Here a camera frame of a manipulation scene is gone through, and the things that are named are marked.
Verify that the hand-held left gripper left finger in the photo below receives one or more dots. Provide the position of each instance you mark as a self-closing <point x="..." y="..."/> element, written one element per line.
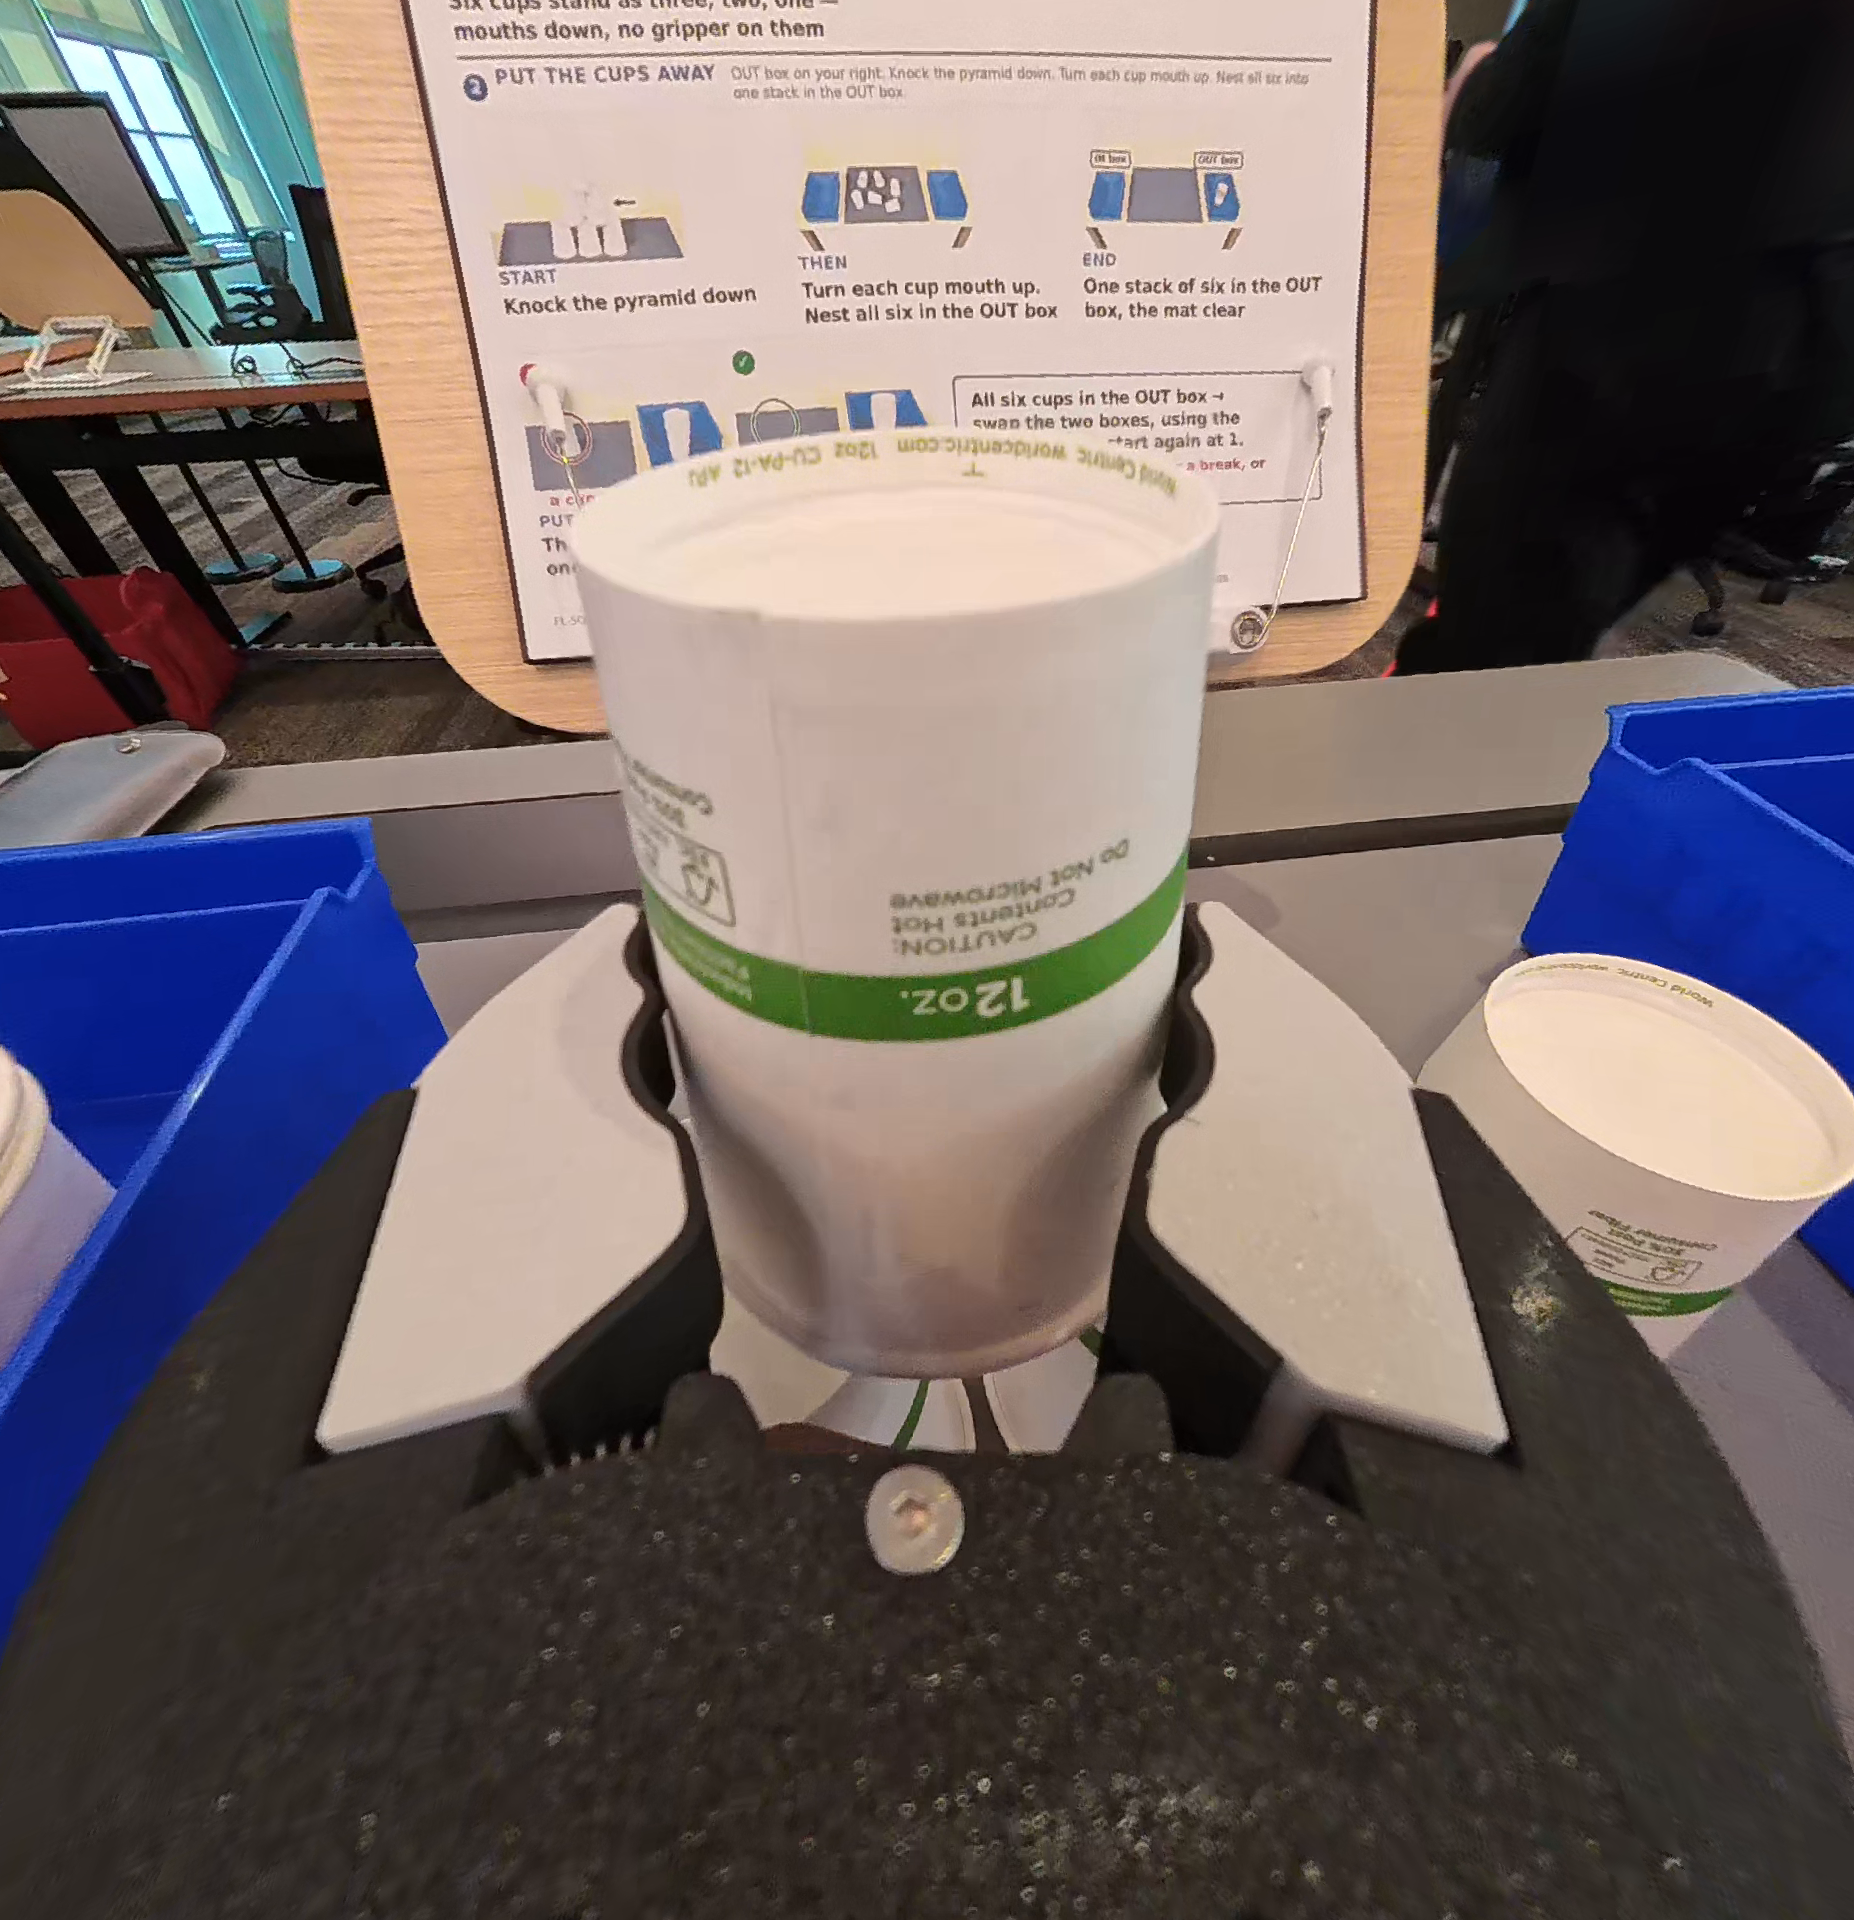
<point x="509" y="1199"/>

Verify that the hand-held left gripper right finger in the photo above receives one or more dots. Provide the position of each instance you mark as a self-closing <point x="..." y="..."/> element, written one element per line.
<point x="1316" y="1216"/>

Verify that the blue plastic bin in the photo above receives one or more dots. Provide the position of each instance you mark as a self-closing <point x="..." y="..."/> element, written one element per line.
<point x="1706" y="870"/>
<point x="222" y="1021"/>

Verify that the stack of white paper cups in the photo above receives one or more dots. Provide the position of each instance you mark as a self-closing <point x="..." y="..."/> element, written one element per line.
<point x="27" y="1199"/>

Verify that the red bag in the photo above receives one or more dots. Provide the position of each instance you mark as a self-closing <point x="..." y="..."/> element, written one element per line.
<point x="116" y="645"/>

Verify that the wooden display board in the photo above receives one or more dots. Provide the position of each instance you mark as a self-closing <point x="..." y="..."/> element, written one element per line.
<point x="356" y="451"/>

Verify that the brown wooden desk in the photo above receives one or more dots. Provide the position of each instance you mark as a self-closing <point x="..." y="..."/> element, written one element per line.
<point x="177" y="382"/>

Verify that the black swivel chair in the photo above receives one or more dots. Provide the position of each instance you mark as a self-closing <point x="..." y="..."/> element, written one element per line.
<point x="258" y="286"/>

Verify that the clear acrylic stand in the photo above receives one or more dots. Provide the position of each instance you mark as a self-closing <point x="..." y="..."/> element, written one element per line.
<point x="71" y="353"/>

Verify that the printed instruction sheet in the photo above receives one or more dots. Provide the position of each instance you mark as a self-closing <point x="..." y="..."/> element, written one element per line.
<point x="898" y="197"/>

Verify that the black easel board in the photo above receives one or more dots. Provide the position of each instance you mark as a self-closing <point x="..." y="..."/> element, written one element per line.
<point x="85" y="174"/>

